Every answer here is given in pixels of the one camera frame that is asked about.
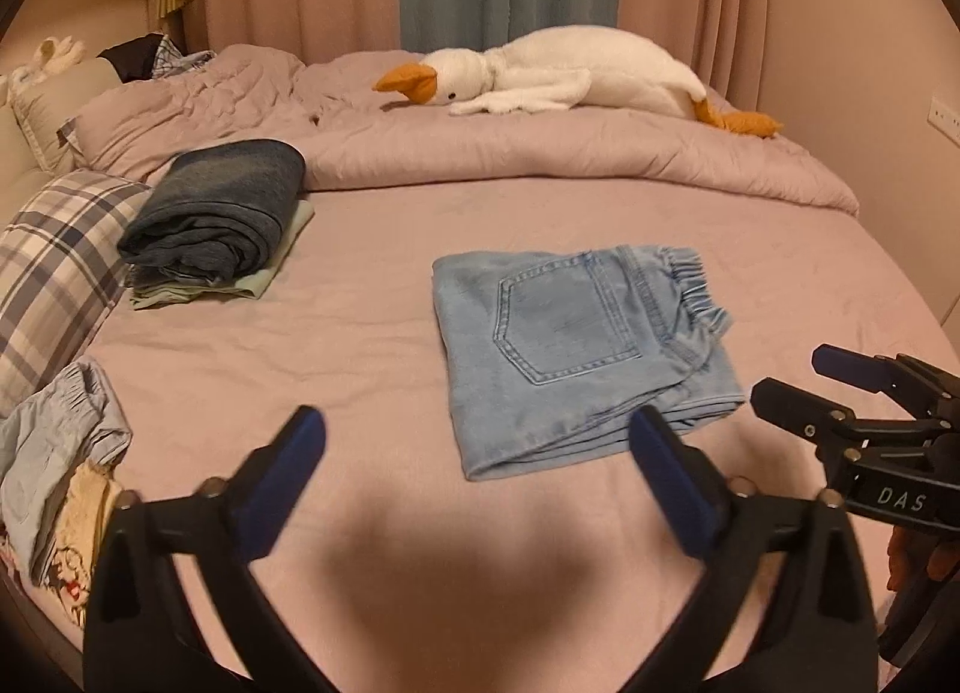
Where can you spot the pile of light clothes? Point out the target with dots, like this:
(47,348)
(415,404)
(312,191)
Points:
(60,446)

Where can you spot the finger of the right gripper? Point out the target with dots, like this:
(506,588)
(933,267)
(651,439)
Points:
(865,372)
(816,419)

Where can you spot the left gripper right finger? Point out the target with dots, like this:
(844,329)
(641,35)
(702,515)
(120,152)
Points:
(818,630)

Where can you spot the white wall power strip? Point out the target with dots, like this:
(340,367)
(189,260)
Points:
(945,120)

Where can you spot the folded dark blue jeans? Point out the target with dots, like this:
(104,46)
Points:
(219,213)

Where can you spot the white goose plush toy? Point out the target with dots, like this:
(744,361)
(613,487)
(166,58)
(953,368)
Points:
(559,68)

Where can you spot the light blue denim pants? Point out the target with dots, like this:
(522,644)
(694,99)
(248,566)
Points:
(549,355)

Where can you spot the dark clothes at headboard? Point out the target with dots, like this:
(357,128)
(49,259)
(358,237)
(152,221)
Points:
(153,56)

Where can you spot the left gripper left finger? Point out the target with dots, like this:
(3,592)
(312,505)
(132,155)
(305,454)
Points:
(140,632)

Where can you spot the beige pillow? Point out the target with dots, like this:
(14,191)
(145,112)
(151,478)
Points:
(42,109)

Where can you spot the small white plush toy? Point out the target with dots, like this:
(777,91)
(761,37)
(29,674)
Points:
(52,57)

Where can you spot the plaid checked pillow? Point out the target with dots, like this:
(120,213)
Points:
(61,275)

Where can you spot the mauve quilted duvet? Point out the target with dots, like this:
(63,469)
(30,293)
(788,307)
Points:
(352,138)

